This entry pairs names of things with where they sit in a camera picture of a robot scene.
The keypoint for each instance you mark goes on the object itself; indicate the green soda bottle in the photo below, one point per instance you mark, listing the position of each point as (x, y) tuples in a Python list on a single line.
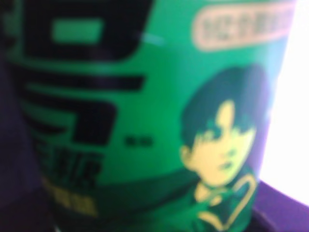
[(147, 115)]

